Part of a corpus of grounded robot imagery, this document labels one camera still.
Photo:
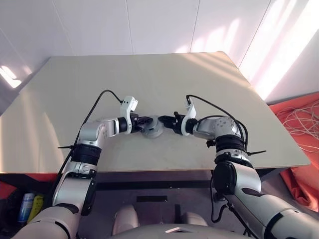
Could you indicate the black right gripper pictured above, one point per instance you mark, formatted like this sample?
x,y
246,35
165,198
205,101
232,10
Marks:
x,y
177,123

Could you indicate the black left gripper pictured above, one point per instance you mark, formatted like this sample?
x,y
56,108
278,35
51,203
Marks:
x,y
135,122

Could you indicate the silver round motor lid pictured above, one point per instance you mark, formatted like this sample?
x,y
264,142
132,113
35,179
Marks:
x,y
157,125

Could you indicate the grey round motor housing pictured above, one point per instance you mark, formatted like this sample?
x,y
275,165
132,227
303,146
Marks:
x,y
153,135

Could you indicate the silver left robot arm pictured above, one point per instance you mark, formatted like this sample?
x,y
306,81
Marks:
x,y
94,132

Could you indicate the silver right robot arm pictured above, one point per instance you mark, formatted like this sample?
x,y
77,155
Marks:
x,y
214,127

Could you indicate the grey rounded left leg shell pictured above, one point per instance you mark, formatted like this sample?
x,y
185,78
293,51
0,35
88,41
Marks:
x,y
125,219

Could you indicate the grey rounded leg shell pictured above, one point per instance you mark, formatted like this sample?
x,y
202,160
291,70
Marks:
x,y
125,219
194,219

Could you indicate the grey rounded right leg shell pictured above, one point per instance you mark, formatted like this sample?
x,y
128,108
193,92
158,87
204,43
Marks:
x,y
194,219

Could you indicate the grey robot torso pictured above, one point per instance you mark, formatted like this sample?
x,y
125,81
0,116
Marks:
x,y
162,234

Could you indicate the yellow plastic object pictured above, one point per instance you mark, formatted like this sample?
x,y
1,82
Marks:
x,y
36,206

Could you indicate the blue spray bottle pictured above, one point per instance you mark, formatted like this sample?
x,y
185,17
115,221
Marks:
x,y
26,206

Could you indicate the orange fabric cloth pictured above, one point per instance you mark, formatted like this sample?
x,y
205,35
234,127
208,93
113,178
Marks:
x,y
306,179
6,189

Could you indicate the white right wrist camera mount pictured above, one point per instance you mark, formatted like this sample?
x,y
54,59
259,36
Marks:
x,y
191,112

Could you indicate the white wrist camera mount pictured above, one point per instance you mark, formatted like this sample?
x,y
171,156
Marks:
x,y
127,104
191,112

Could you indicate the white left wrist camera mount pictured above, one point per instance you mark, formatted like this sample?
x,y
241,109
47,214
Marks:
x,y
127,104

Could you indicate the black table frame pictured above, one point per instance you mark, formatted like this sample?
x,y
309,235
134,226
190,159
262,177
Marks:
x,y
149,185

